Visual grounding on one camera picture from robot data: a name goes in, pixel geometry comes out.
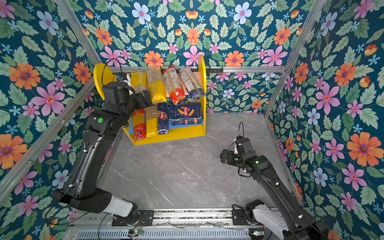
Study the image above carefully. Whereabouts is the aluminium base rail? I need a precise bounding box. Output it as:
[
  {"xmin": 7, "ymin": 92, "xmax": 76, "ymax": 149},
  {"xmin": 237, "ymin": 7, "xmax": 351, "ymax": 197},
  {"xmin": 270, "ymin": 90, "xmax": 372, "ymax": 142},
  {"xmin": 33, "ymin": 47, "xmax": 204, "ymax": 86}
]
[{"xmin": 68, "ymin": 206, "xmax": 271, "ymax": 230}]

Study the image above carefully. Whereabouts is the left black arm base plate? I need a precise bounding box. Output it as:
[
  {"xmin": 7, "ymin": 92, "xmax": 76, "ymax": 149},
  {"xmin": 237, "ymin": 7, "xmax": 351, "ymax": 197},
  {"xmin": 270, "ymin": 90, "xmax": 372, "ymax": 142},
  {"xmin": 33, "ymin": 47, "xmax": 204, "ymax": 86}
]
[{"xmin": 112, "ymin": 210, "xmax": 155, "ymax": 227}]

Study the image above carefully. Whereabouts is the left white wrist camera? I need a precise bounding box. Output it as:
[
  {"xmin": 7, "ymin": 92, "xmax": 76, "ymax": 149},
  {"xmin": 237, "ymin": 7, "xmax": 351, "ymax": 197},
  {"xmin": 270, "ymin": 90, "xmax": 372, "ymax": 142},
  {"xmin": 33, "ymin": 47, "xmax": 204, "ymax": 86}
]
[{"xmin": 115, "ymin": 72, "xmax": 135, "ymax": 95}]

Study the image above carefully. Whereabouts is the blue Barilla rigatoni bag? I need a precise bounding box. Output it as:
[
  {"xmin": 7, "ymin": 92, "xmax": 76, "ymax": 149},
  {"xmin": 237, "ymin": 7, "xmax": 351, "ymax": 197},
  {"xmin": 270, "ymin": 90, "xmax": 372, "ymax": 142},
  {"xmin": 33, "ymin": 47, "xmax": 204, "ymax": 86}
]
[{"xmin": 169, "ymin": 103, "xmax": 203, "ymax": 126}]

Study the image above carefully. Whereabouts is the blue Barilla spaghetti box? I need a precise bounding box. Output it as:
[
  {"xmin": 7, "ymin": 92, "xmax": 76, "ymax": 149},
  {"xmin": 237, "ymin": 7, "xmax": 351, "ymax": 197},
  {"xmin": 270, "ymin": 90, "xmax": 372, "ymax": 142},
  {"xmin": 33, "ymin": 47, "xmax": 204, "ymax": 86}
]
[{"xmin": 157, "ymin": 103, "xmax": 169, "ymax": 135}]

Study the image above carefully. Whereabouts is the yellow shelf unit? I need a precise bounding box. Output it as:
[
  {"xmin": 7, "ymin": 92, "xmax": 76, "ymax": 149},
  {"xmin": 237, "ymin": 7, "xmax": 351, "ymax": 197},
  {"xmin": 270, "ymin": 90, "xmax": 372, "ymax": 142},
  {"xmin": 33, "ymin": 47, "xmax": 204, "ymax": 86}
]
[{"xmin": 93, "ymin": 56, "xmax": 207, "ymax": 146}]

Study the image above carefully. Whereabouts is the white vented cable duct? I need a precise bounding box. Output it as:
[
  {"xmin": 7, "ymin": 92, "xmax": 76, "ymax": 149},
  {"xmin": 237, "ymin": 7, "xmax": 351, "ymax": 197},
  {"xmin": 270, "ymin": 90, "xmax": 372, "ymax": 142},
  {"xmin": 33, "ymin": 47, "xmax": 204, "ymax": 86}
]
[{"xmin": 74, "ymin": 229, "xmax": 251, "ymax": 240}]

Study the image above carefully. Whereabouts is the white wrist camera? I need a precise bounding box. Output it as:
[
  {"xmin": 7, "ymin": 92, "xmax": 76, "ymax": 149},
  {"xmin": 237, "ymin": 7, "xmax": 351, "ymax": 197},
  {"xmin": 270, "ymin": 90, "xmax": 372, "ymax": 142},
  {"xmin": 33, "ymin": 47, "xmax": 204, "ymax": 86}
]
[
  {"xmin": 115, "ymin": 72, "xmax": 135, "ymax": 95},
  {"xmin": 234, "ymin": 144, "xmax": 239, "ymax": 155}
]

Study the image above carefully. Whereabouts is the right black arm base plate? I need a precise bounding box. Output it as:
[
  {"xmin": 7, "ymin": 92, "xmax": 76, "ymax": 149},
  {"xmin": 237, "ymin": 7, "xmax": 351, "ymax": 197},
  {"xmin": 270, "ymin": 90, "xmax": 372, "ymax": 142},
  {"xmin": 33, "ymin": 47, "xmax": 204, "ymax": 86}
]
[{"xmin": 232, "ymin": 205, "xmax": 259, "ymax": 226}]

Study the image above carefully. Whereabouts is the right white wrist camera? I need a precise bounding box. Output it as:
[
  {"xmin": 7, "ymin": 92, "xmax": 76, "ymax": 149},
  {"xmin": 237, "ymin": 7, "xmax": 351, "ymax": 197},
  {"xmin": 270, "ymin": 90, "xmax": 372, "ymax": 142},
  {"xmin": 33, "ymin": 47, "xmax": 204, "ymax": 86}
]
[{"xmin": 234, "ymin": 144, "xmax": 239, "ymax": 155}]

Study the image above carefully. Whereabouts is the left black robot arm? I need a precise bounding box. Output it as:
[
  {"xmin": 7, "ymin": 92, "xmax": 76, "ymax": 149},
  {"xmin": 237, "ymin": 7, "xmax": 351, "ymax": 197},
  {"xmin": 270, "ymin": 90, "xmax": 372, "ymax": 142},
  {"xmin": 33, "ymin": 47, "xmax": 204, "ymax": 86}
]
[{"xmin": 52, "ymin": 82, "xmax": 144, "ymax": 223}]

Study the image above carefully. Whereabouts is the yellow Pastatime bag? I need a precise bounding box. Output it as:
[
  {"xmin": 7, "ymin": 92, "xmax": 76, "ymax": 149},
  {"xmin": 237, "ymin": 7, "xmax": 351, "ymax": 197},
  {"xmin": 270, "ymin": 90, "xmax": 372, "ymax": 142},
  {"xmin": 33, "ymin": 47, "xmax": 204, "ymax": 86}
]
[
  {"xmin": 131, "ymin": 72, "xmax": 148, "ymax": 93},
  {"xmin": 146, "ymin": 69, "xmax": 167, "ymax": 104}
]

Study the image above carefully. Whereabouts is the red ended spaghetti bag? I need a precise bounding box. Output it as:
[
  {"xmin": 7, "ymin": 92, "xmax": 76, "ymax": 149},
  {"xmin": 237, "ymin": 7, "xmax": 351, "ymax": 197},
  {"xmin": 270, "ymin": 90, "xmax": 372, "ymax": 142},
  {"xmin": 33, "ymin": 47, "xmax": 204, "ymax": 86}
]
[{"xmin": 162, "ymin": 65, "xmax": 186, "ymax": 105}]

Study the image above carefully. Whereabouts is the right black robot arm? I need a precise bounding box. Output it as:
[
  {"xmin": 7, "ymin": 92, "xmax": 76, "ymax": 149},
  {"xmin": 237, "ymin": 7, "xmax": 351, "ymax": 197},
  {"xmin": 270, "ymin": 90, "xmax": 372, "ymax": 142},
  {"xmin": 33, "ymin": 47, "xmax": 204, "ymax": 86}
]
[{"xmin": 220, "ymin": 136, "xmax": 329, "ymax": 240}]

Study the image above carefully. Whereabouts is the yellow spaghetti bag with barcode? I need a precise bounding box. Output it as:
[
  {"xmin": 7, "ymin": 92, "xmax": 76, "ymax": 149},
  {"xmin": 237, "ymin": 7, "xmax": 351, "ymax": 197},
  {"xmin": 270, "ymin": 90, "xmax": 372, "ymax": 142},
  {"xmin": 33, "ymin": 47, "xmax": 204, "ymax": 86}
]
[{"xmin": 146, "ymin": 106, "xmax": 158, "ymax": 138}]

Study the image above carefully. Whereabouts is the black bracket on back rail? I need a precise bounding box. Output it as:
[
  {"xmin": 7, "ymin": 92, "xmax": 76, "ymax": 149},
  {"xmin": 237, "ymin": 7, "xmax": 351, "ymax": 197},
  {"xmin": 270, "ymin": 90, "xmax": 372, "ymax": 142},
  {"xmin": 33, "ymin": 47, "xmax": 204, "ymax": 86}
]
[{"xmin": 160, "ymin": 65, "xmax": 224, "ymax": 75}]

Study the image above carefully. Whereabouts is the clear blue white spaghetti bag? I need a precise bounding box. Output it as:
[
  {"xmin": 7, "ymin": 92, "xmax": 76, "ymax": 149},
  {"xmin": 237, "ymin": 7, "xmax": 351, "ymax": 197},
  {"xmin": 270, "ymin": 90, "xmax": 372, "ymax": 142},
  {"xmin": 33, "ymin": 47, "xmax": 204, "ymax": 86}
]
[{"xmin": 179, "ymin": 67, "xmax": 206, "ymax": 100}]

